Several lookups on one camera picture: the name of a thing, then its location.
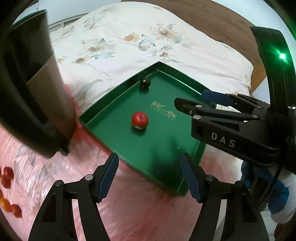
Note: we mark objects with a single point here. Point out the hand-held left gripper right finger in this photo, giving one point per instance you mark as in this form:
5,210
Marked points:
189,176

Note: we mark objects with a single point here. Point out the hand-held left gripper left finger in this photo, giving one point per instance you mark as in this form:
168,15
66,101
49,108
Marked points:
108,176

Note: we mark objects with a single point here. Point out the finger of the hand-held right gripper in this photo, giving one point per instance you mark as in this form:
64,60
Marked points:
185,105
216,96

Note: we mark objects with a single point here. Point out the green tray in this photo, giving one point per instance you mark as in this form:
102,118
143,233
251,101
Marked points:
120,109

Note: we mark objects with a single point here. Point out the red apple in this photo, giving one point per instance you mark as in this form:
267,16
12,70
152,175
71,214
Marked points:
16,210
8,172
5,183
140,119

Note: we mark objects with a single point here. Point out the orange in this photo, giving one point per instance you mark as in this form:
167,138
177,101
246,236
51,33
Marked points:
4,204

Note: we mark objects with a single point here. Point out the dark round fruit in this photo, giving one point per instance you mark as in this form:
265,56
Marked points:
145,82

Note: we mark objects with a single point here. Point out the white floral quilt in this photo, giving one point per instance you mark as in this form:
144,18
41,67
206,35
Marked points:
129,55

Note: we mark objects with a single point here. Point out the white slatted rail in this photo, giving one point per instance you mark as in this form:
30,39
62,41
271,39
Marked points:
62,23

